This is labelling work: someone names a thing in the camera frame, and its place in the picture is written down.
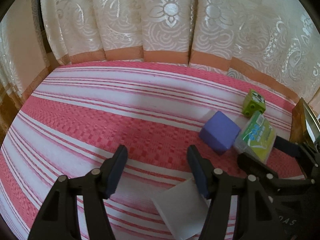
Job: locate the gold metal tin box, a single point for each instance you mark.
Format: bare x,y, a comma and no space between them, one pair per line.
305,125

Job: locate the blue cube block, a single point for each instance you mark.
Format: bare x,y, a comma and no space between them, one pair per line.
219,133

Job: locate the green toy brick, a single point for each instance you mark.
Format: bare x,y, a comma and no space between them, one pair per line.
253,102

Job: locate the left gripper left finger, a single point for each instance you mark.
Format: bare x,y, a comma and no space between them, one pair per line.
58,215

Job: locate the white USB charger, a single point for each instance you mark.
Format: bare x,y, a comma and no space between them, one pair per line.
183,209

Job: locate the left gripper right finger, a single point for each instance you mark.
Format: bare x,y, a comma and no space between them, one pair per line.
256,218

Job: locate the cream floral curtain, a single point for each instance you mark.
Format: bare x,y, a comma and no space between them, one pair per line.
273,43

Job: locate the clear dental floss box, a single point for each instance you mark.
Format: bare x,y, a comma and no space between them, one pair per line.
256,138

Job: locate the pink striped tablecloth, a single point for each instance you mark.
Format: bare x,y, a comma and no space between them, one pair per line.
81,113

